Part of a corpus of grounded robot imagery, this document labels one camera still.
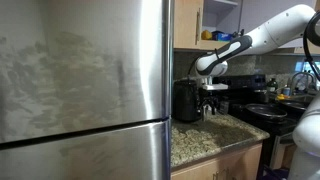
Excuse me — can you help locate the light wood closed cupboard door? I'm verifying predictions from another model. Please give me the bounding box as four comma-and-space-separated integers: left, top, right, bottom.
173, 0, 205, 50

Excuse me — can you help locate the metal bar cupboard handle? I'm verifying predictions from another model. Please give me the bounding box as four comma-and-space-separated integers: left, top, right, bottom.
195, 8, 202, 42

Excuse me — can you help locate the blue box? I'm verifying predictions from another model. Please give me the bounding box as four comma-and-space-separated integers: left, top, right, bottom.
211, 30, 234, 42

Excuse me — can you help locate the chrome kitchen faucet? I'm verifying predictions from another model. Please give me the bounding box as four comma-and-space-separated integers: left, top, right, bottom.
289, 71, 317, 92

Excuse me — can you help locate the stainless steel fridge door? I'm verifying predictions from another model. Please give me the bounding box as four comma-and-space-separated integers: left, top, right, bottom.
0, 0, 175, 150

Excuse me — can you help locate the small blue bottle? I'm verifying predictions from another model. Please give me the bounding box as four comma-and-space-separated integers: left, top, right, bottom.
282, 84, 292, 97

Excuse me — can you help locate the stainless steel freezer drawer front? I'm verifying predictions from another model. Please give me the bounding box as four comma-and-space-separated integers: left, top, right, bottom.
0, 119, 173, 180

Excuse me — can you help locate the steel kitchen sink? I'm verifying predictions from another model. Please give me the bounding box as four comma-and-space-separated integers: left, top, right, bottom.
278, 94, 317, 112

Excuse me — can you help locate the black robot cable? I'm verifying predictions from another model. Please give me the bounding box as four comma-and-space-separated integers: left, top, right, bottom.
302, 11, 320, 82

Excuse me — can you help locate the black frying pan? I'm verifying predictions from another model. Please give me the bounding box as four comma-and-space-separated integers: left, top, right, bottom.
245, 102, 289, 122

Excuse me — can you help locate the black electric stove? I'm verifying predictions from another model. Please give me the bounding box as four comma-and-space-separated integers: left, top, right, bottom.
211, 74, 303, 169

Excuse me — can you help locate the light wood cupboard carcass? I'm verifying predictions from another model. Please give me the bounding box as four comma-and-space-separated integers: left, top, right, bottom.
201, 0, 244, 52

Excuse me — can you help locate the green bottle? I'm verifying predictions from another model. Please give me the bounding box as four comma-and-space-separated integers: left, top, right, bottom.
266, 77, 279, 94

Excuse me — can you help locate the yellow packet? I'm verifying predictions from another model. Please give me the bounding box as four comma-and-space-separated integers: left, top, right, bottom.
200, 29, 213, 41

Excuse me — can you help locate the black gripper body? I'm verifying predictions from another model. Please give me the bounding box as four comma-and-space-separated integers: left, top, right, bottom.
198, 88, 222, 112

